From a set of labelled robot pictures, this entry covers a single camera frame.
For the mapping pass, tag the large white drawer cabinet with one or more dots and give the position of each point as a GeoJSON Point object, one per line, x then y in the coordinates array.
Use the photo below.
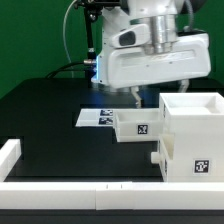
{"type": "Point", "coordinates": [197, 121]}

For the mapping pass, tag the white front rail bar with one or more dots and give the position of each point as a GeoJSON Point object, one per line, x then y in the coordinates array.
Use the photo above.
{"type": "Point", "coordinates": [111, 196]}

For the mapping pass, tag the white drawer with knob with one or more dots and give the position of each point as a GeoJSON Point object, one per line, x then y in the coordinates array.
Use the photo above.
{"type": "Point", "coordinates": [164, 156]}

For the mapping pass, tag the white left rail block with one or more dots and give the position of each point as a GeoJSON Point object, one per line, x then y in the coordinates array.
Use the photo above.
{"type": "Point", "coordinates": [9, 155]}

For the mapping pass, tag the white marker tag board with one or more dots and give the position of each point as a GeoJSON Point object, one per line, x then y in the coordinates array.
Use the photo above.
{"type": "Point", "coordinates": [95, 118]}

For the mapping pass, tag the black camera stand pole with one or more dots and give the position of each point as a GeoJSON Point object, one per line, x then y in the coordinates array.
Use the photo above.
{"type": "Point", "coordinates": [92, 10]}

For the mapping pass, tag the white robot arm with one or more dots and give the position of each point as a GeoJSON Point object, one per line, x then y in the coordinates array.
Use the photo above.
{"type": "Point", "coordinates": [149, 42]}

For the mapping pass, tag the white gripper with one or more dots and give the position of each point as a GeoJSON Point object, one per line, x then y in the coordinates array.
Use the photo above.
{"type": "Point", "coordinates": [189, 58]}

